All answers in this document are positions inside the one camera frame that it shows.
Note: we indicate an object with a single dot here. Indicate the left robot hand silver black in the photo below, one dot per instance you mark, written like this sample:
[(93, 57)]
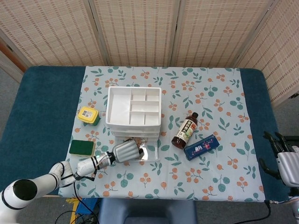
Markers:
[(126, 151)]

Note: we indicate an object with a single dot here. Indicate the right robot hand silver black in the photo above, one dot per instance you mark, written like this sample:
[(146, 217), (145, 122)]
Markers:
[(289, 163)]

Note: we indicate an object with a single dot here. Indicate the clear plastic drawer shallow contents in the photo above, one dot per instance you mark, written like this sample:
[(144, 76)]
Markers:
[(150, 149)]

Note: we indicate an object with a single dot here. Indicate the blue robot base seat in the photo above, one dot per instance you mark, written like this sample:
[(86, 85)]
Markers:
[(147, 211)]

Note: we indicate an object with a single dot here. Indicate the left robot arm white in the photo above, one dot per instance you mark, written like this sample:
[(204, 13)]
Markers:
[(46, 179)]

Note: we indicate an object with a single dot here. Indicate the green yellow sponge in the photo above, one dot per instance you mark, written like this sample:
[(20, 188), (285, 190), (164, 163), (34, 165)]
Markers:
[(81, 147)]

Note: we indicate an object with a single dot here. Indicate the blue box on floor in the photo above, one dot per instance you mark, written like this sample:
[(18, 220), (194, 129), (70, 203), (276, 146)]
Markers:
[(87, 206)]

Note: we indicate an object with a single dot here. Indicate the green tub yellow lid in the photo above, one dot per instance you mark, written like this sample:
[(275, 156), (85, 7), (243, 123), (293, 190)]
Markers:
[(88, 115)]

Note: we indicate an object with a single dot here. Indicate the dark tea bottle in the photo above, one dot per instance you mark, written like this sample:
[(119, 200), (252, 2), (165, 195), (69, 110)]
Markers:
[(185, 130)]

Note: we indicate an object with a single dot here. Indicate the floral fruit print tablecloth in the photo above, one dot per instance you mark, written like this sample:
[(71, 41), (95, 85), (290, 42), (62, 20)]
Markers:
[(187, 182)]

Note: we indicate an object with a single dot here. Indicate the blue pencil case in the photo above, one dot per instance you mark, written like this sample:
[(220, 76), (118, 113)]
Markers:
[(202, 147)]

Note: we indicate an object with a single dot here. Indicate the teal table cover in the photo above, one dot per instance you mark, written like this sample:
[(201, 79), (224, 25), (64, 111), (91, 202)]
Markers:
[(42, 112)]

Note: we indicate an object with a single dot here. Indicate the woven folding screen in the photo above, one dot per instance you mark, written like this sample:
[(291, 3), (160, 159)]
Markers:
[(140, 30)]

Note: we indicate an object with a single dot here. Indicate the white drawer organizer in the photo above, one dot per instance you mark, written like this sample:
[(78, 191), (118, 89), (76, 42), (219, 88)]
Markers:
[(119, 105)]

